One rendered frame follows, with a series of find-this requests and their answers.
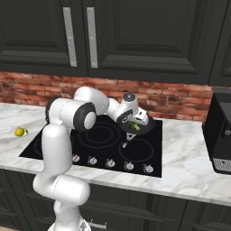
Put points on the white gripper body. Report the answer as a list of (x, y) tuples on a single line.
[(142, 116)]

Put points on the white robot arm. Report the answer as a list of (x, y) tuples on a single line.
[(57, 150)]

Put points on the green broccoli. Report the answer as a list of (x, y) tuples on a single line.
[(134, 126)]

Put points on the black frying pan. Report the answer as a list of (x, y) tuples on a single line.
[(148, 128)]

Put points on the yellow lemon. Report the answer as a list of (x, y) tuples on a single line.
[(19, 131)]

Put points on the black glass hob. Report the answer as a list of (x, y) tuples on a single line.
[(102, 147)]

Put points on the silver hob knob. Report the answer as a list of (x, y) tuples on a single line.
[(110, 163), (92, 161), (76, 158), (129, 165), (148, 168)]

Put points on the black countertop appliance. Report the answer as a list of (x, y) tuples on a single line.
[(219, 132)]

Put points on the dark base cupboard run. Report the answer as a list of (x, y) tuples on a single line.
[(180, 215)]

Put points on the dark wall cupboard door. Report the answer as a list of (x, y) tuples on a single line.
[(33, 33), (224, 45), (150, 36)]

